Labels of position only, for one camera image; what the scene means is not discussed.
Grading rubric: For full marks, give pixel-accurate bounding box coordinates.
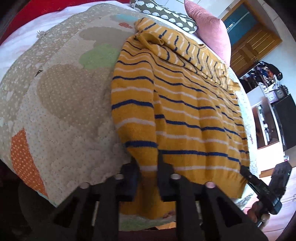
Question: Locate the yellow striped knit sweater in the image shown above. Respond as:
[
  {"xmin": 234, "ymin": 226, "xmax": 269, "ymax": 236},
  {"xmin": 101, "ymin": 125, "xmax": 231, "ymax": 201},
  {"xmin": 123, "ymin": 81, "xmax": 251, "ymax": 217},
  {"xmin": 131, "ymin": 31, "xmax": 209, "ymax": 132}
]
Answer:
[{"xmin": 111, "ymin": 18, "xmax": 250, "ymax": 219}]

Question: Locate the person's right hand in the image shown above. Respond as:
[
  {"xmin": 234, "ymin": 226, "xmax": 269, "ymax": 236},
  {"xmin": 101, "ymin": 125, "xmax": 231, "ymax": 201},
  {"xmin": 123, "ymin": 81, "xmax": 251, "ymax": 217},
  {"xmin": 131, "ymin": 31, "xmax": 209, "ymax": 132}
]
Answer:
[{"xmin": 247, "ymin": 201, "xmax": 270, "ymax": 230}]

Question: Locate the small desk clock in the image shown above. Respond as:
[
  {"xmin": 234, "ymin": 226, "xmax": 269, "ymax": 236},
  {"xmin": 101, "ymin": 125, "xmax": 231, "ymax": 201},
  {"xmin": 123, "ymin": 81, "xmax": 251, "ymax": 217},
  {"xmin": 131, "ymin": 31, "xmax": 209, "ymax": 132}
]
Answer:
[{"xmin": 275, "ymin": 87, "xmax": 287, "ymax": 99}]

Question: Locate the quilted heart pattern bedspread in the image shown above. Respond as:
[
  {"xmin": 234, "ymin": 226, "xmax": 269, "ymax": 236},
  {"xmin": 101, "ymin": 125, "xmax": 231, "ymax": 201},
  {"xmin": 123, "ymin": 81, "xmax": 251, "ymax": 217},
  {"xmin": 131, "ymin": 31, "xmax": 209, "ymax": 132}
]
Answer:
[{"xmin": 0, "ymin": 3, "xmax": 258, "ymax": 232}]

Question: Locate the white shelf with clutter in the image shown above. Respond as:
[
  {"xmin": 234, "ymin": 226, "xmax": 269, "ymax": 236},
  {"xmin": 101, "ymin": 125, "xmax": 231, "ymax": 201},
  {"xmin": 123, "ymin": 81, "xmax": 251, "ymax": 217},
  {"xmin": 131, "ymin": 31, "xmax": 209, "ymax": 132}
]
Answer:
[{"xmin": 239, "ymin": 61, "xmax": 295, "ymax": 170}]

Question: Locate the wooden door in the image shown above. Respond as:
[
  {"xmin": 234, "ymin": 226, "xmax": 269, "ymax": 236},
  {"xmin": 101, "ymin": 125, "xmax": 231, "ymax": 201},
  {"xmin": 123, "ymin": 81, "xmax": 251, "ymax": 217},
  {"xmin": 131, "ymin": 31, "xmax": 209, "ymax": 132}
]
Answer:
[{"xmin": 222, "ymin": 1, "xmax": 282, "ymax": 78}]

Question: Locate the pink pillow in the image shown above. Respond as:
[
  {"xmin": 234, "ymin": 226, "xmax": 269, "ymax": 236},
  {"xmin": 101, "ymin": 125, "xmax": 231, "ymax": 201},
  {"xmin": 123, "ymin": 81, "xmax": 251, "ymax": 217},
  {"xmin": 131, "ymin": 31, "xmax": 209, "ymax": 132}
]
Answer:
[{"xmin": 184, "ymin": 1, "xmax": 231, "ymax": 66}]

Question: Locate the white pink bed sheet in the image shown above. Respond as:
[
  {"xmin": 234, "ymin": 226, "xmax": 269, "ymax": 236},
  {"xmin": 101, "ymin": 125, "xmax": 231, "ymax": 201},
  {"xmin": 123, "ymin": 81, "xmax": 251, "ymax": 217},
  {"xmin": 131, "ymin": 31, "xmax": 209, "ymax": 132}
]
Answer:
[{"xmin": 0, "ymin": 0, "xmax": 209, "ymax": 79}]

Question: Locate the green sheep pattern pillow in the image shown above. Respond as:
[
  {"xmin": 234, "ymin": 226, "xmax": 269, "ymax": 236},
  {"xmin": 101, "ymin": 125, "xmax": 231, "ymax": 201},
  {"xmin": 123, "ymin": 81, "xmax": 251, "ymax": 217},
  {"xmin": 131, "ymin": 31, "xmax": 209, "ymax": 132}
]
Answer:
[{"xmin": 129, "ymin": 0, "xmax": 198, "ymax": 34}]

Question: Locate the red rolled blanket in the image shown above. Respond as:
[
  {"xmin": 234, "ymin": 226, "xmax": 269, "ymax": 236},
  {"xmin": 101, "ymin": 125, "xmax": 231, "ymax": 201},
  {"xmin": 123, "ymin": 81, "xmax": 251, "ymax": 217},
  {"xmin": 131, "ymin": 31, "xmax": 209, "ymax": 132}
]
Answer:
[{"xmin": 0, "ymin": 0, "xmax": 130, "ymax": 45}]

